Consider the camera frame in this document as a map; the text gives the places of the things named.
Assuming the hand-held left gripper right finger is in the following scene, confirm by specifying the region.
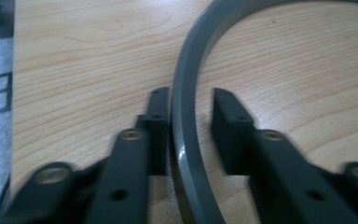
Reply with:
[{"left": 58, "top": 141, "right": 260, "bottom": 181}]
[{"left": 211, "top": 87, "right": 358, "bottom": 224}]

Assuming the grey plastic bin ring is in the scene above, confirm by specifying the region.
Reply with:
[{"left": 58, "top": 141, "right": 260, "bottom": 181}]
[{"left": 168, "top": 0, "right": 358, "bottom": 224}]

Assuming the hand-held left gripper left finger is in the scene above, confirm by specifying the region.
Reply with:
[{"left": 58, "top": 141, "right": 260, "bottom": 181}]
[{"left": 87, "top": 86, "right": 172, "bottom": 224}]

